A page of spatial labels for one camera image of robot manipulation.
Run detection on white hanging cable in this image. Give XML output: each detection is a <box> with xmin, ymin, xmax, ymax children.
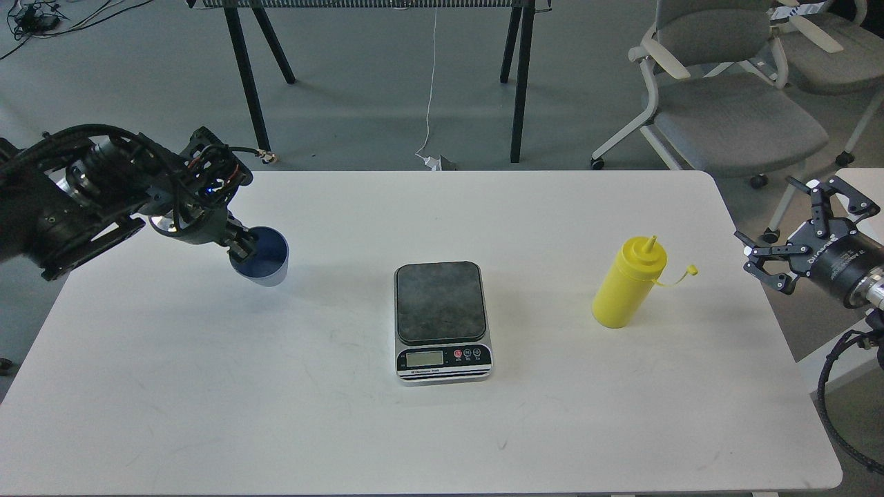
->
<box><xmin>416</xmin><ymin>7</ymin><xmax>439</xmax><ymax>163</ymax></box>

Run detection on white power adapter on floor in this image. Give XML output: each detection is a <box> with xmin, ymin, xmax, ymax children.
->
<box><xmin>424</xmin><ymin>155</ymin><xmax>457</xmax><ymax>172</ymax></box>

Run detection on light blue ribbed cup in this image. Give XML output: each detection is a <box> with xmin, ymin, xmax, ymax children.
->
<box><xmin>228</xmin><ymin>226</ymin><xmax>289</xmax><ymax>287</ymax></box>

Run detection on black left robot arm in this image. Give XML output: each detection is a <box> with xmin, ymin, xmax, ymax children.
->
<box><xmin>1</xmin><ymin>124</ymin><xmax>259</xmax><ymax>281</ymax></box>

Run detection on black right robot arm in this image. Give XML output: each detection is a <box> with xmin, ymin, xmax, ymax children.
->
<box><xmin>736</xmin><ymin>176</ymin><xmax>883</xmax><ymax>474</ymax></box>

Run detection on black digital kitchen scale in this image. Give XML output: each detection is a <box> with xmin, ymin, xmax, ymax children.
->
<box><xmin>394</xmin><ymin>261</ymin><xmax>494</xmax><ymax>386</ymax></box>

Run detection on black cables on floor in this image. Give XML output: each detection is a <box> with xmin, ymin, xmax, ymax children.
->
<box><xmin>7</xmin><ymin>0</ymin><xmax>156</xmax><ymax>42</ymax></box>

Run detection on black leg background table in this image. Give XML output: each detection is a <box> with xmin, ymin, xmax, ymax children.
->
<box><xmin>186</xmin><ymin>1</ymin><xmax>552</xmax><ymax>164</ymax></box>

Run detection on grey office chair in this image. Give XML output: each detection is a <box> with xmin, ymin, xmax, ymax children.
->
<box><xmin>771</xmin><ymin>1</ymin><xmax>883</xmax><ymax>168</ymax></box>
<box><xmin>590</xmin><ymin>0</ymin><xmax>829</xmax><ymax>201</ymax></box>

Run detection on yellow squeeze bottle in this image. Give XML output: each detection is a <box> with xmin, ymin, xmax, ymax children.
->
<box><xmin>591</xmin><ymin>235</ymin><xmax>699</xmax><ymax>329</ymax></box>

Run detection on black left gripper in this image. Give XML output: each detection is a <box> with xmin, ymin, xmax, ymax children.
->
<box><xmin>151</xmin><ymin>127</ymin><xmax>258</xmax><ymax>264</ymax></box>

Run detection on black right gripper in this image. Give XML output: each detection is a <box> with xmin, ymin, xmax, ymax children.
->
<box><xmin>733</xmin><ymin>176</ymin><xmax>883</xmax><ymax>309</ymax></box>

